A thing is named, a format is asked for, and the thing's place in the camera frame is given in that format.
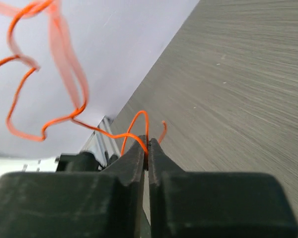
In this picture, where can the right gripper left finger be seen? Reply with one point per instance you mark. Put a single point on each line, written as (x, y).
(36, 201)

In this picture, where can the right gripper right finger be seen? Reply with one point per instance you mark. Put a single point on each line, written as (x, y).
(215, 204)

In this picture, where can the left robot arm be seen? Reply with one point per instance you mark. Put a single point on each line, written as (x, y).
(83, 162)

